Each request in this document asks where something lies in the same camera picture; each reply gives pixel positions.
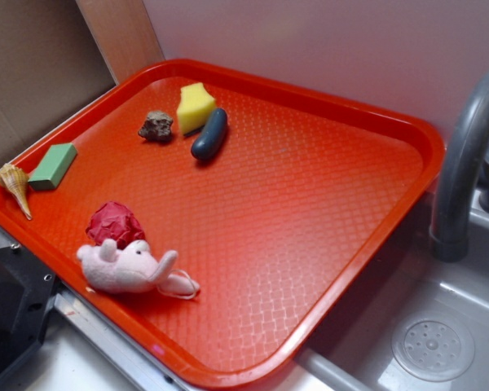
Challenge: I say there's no dark green plastic pickle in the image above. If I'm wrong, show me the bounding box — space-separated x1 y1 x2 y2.
191 108 228 160

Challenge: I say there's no red plastic tray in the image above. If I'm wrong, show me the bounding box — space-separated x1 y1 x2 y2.
0 59 445 389

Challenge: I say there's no yellow sponge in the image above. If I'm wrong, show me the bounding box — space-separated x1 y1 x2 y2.
176 82 217 135

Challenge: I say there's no brown rock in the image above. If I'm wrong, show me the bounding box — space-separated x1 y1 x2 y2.
138 111 174 143

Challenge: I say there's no pink plush toy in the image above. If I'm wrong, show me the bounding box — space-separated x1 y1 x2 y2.
77 239 200 300

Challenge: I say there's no crumpled red paper ball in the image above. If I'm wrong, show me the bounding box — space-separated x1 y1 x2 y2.
86 201 146 249

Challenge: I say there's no green rectangular block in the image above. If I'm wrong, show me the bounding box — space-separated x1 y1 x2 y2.
28 143 77 191

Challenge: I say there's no wooden board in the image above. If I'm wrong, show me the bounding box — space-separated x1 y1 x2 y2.
77 0 165 84

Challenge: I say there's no grey toy sink basin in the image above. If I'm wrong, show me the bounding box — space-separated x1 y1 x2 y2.
297 200 489 390

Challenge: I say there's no grey toy faucet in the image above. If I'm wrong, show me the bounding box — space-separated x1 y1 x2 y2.
430 72 489 262

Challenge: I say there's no tan spiral seashell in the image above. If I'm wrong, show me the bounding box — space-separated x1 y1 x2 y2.
0 163 33 221

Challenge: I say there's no brown cardboard panel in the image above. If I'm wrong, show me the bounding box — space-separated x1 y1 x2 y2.
0 1 114 166

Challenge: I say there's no black mount block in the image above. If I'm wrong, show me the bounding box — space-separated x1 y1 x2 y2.
0 244 59 385

